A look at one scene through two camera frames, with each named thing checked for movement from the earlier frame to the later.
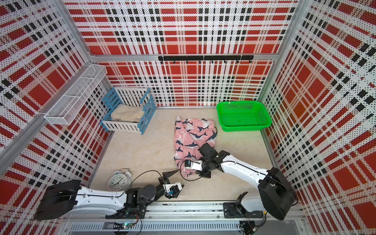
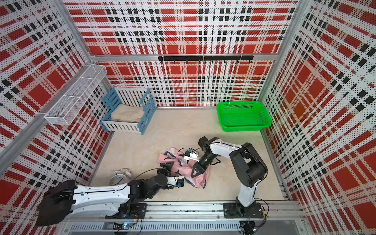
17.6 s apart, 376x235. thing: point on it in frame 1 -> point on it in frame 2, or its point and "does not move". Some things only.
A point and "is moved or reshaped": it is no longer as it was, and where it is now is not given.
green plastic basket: [238, 116] does not move
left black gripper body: [161, 183] -> [166, 173]
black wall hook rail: [209, 59] does not move
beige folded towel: [127, 113] does not move
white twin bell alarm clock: [120, 180] does not move
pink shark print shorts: [190, 134] is moved or reshaped
